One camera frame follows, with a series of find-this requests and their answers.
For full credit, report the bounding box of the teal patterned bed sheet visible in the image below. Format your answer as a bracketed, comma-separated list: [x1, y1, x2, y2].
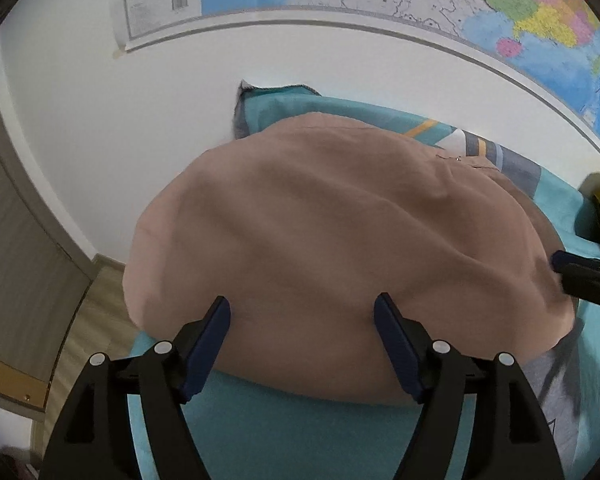
[127, 80, 600, 480]

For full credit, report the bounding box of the grey wooden door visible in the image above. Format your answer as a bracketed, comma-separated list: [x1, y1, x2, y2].
[0, 60, 98, 391]

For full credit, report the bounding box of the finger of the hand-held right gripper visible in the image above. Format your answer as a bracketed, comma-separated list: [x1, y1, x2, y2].
[551, 250, 600, 320]

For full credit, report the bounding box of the pink garment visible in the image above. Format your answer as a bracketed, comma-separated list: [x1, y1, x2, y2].
[122, 112, 576, 403]

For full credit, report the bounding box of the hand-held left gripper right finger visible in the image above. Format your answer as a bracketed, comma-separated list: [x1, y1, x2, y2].
[373, 292, 566, 480]

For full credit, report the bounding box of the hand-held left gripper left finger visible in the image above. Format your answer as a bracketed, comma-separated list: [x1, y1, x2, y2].
[39, 296, 232, 480]

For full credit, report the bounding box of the yellow wooden board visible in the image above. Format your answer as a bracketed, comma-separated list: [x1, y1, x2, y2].
[0, 347, 48, 411]

